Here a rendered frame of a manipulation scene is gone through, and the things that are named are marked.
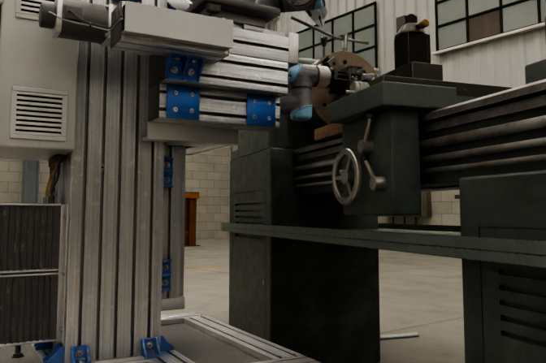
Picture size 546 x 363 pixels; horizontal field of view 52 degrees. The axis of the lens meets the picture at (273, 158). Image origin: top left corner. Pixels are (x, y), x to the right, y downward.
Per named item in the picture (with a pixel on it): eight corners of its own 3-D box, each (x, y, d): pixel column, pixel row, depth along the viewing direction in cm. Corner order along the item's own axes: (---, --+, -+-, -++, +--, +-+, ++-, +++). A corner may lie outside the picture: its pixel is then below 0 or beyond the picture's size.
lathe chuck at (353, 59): (296, 127, 219) (304, 49, 223) (367, 139, 230) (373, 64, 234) (305, 123, 211) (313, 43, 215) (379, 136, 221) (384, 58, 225)
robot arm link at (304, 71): (281, 88, 194) (281, 65, 195) (310, 91, 198) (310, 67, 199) (290, 84, 187) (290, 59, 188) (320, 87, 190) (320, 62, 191)
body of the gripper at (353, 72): (365, 87, 195) (333, 84, 191) (353, 92, 203) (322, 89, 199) (364, 66, 196) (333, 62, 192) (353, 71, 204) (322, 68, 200)
